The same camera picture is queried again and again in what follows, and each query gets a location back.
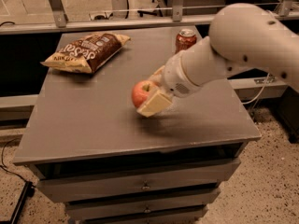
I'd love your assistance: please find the grey drawer cabinet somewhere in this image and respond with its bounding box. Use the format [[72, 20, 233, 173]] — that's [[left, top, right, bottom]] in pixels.
[[14, 27, 260, 224]]

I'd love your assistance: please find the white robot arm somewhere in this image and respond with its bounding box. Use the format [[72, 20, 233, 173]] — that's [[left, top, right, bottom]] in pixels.
[[137, 4, 299, 117]]

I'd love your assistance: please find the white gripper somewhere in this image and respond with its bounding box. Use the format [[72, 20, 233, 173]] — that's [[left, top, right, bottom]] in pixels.
[[137, 51, 200, 118]]

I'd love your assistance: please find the black floor cable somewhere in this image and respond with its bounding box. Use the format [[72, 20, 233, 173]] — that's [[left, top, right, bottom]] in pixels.
[[0, 137, 36, 224]]

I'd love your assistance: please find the red apple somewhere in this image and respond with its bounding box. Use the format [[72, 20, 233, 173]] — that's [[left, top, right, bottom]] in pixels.
[[131, 80, 157, 108]]

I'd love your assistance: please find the brown chip bag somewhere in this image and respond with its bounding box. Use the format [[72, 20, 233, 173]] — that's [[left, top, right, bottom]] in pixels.
[[42, 32, 130, 74]]

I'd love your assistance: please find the metal railing frame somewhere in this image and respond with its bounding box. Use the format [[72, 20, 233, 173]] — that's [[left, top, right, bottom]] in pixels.
[[0, 0, 299, 35]]

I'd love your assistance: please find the orange soda can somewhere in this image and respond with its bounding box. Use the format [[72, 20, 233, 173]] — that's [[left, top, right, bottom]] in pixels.
[[176, 28, 197, 53]]

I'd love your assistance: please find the white cable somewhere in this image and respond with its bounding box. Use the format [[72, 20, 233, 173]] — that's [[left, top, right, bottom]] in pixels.
[[241, 72, 271, 106]]

